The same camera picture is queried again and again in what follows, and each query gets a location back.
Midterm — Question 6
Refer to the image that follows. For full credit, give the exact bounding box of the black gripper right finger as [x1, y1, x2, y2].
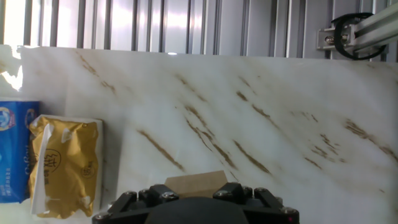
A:
[213, 182, 300, 224]

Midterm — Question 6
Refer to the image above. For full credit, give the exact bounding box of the blue tissue pack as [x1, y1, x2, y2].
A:
[0, 96, 40, 205]

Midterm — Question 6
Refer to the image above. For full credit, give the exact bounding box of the black cable loop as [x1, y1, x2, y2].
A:
[331, 12, 388, 61]

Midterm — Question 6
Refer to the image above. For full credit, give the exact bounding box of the gold tissue pack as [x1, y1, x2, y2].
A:
[27, 114, 104, 220]

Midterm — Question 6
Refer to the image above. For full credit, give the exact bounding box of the marble pattern board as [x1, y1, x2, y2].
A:
[0, 44, 398, 224]

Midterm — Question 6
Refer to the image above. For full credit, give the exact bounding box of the aluminium corner bracket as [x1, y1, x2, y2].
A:
[316, 26, 355, 52]

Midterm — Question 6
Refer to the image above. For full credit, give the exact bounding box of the small wooden block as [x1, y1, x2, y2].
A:
[164, 170, 229, 198]

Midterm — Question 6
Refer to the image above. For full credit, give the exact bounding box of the aluminium frame post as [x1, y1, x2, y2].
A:
[353, 1, 398, 54]

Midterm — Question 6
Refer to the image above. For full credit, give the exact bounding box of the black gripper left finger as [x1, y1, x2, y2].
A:
[91, 184, 180, 224]

